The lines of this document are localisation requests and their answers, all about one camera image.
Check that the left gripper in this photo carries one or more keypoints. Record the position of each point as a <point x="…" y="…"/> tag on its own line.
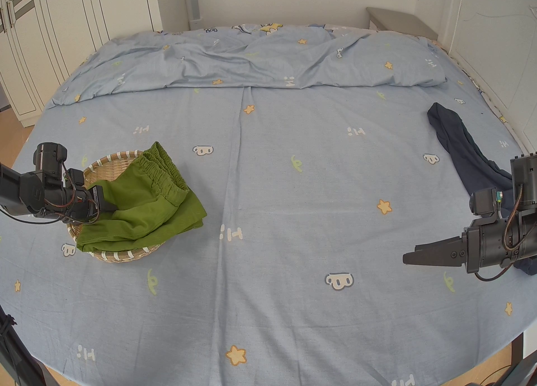
<point x="82" y="206"/>

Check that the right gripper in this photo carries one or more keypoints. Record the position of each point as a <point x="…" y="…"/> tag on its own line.
<point x="486" y="241"/>

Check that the green shorts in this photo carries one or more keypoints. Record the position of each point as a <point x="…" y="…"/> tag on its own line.
<point x="147" y="204"/>

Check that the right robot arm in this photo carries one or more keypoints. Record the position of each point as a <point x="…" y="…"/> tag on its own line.
<point x="524" y="174"/>

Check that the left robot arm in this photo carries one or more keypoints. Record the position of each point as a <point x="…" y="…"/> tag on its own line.
<point x="21" y="195"/>

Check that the round woven basket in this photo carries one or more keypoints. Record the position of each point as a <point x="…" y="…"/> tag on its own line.
<point x="107" y="166"/>

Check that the dark blue garment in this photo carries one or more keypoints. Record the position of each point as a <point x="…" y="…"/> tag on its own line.
<point x="461" y="145"/>

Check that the bed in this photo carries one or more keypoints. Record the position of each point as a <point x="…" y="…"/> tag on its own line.
<point x="293" y="208"/>

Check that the white wardrobe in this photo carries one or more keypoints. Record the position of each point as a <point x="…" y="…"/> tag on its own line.
<point x="63" y="19"/>

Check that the pale blue quilt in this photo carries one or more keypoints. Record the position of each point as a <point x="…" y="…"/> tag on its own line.
<point x="251" y="61"/>

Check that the grey bedside table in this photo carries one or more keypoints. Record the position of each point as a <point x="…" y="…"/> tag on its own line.
<point x="398" y="21"/>

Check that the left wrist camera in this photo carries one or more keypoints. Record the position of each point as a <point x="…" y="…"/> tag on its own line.
<point x="76" y="178"/>

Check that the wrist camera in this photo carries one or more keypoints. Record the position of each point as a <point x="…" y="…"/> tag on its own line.
<point x="482" y="202"/>
<point x="76" y="178"/>

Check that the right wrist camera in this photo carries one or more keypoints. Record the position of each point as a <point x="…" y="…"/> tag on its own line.
<point x="482" y="202"/>

